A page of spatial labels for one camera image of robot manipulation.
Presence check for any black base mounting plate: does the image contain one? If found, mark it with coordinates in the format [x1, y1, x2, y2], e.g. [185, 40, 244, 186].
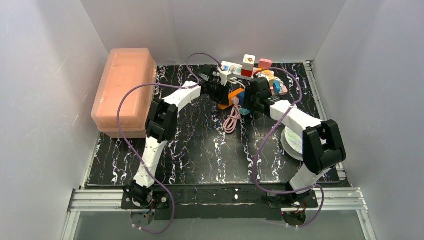
[121, 183, 320, 221]

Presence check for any blue plug with white cable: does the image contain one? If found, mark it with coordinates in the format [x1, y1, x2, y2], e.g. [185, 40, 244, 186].
[273, 78, 288, 96]

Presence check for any pink translucent storage box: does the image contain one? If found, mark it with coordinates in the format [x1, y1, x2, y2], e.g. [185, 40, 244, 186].
[91, 48, 157, 139]

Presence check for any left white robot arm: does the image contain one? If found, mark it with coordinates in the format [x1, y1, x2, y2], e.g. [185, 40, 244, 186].
[123, 66, 235, 208]

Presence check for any purple cable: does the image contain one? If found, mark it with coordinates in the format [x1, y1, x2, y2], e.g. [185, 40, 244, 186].
[115, 52, 223, 237]
[251, 67, 326, 229]

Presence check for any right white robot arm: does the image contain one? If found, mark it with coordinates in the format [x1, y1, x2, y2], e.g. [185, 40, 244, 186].
[245, 77, 347, 199]

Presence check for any teal white charger plug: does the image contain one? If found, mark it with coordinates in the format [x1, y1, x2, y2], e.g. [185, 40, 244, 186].
[239, 108, 251, 116]

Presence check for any blue socket cube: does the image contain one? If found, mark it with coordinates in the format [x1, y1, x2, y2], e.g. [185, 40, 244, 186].
[237, 91, 245, 106]

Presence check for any pink charger plug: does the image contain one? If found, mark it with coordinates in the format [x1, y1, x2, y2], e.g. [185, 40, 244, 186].
[258, 58, 273, 69]

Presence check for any white filament spool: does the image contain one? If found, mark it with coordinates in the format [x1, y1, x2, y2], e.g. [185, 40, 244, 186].
[280, 127, 304, 162]

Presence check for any orange socket cube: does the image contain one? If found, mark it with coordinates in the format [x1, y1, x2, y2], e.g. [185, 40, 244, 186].
[217, 88, 245, 110]

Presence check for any white power strip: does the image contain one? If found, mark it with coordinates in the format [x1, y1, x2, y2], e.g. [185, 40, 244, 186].
[220, 61, 258, 81]

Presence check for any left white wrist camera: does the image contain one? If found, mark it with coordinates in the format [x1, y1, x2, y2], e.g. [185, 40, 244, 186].
[219, 70, 237, 87]

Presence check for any pink power strip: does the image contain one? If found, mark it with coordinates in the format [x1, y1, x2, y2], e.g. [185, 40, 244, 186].
[271, 81, 288, 96]

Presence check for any white red charger plug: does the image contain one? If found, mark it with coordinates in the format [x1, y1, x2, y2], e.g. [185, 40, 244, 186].
[241, 54, 256, 78]

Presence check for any white coiled cord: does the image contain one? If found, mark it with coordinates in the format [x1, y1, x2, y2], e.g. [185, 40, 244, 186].
[228, 76, 248, 91]

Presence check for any pink power cord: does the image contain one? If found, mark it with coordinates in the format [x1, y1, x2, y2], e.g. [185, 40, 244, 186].
[222, 96, 243, 135]

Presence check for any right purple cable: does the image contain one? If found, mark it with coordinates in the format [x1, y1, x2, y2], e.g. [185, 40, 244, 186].
[251, 67, 326, 229]

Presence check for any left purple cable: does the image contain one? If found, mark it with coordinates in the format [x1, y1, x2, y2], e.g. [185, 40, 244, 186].
[115, 52, 223, 237]

